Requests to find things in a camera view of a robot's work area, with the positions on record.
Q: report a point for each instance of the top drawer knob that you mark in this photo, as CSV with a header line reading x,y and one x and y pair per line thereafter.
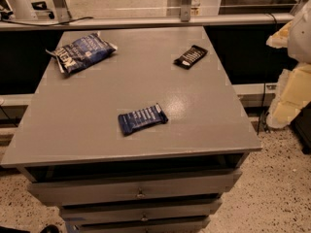
x,y
140,194

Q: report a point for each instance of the blue snack bar wrapper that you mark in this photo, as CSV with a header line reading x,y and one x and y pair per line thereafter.
x,y
141,119

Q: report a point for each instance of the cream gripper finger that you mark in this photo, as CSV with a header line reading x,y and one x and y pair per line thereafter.
x,y
280,38
292,94

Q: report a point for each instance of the blue chip bag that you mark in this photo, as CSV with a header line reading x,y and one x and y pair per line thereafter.
x,y
82,53

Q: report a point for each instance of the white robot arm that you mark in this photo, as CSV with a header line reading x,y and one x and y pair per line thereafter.
x,y
299,42

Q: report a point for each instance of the black chocolate bar wrapper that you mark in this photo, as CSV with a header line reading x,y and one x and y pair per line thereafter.
x,y
190,57

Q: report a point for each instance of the grey drawer cabinet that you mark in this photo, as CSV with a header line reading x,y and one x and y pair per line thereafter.
x,y
146,141

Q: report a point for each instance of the drawer knob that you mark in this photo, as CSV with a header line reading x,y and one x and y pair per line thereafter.
x,y
140,194
144,218

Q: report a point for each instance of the lower grey metal rail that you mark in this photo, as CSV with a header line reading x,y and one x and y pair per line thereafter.
x,y
255,94

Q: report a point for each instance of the grey metal rail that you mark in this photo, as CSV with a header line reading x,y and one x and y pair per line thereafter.
x,y
153,22
255,94

